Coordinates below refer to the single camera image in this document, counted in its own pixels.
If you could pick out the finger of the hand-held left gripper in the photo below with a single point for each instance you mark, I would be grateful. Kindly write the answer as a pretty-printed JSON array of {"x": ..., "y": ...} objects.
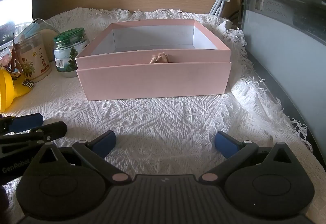
[
  {"x": 52, "y": 129},
  {"x": 25, "y": 122}
]

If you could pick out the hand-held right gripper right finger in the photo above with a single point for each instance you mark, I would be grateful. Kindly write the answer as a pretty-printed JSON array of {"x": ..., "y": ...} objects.
[{"x": 226, "y": 144}]

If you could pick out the yellow plastic object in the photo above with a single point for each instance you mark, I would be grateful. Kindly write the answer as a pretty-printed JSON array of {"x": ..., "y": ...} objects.
[{"x": 12, "y": 91}]

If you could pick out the white power adapter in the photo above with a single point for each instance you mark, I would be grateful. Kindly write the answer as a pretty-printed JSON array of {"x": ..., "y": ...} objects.
[{"x": 224, "y": 25}]

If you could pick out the small beige ribbon bow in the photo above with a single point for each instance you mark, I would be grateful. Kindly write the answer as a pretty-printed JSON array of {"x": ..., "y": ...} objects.
[{"x": 159, "y": 58}]

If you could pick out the white woven tablecloth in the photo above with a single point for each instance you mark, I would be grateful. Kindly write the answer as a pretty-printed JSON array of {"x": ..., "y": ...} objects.
[{"x": 163, "y": 117}]

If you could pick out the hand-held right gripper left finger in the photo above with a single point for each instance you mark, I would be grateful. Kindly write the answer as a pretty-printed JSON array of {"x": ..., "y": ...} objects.
[{"x": 105, "y": 144}]

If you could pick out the clear jar with beige lid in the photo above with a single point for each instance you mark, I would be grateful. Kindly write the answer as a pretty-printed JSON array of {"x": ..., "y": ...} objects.
[{"x": 33, "y": 61}]

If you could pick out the pink cardboard box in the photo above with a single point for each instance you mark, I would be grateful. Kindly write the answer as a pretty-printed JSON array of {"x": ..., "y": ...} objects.
[{"x": 152, "y": 35}]

